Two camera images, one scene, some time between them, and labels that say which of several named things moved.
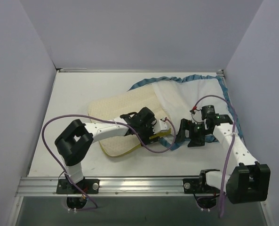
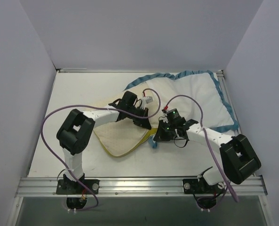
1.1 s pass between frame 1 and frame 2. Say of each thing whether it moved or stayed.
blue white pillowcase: moved
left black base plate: stayed
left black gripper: moved
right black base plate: stayed
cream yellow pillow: moved
